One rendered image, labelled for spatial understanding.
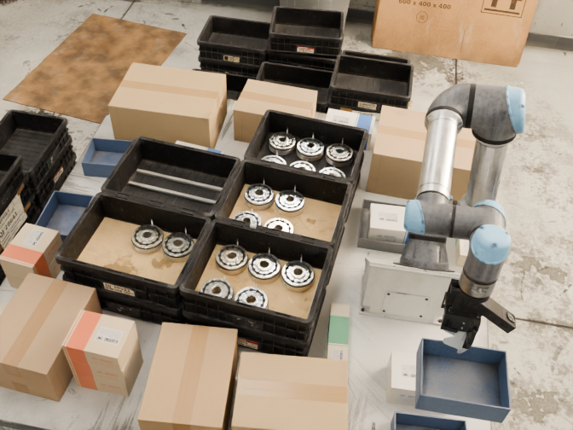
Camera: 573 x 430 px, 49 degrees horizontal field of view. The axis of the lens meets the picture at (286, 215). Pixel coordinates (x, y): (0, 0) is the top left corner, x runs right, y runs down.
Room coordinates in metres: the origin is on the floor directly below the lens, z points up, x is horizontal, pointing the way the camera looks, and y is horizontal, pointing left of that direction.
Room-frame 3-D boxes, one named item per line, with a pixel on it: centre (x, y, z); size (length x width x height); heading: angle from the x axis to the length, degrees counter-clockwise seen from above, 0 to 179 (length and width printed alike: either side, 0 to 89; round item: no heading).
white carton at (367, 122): (2.09, -0.24, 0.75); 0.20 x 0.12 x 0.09; 79
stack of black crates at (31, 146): (2.20, 1.25, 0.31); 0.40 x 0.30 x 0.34; 172
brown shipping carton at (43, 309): (1.00, 0.70, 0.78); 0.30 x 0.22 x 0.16; 169
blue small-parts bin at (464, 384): (0.75, -0.43, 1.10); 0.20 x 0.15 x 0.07; 83
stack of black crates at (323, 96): (2.78, 0.00, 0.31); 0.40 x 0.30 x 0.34; 82
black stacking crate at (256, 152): (1.77, -0.06, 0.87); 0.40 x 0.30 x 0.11; 77
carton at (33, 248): (1.29, 0.82, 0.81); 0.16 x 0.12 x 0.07; 166
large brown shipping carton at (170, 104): (2.09, 0.50, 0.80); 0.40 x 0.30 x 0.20; 84
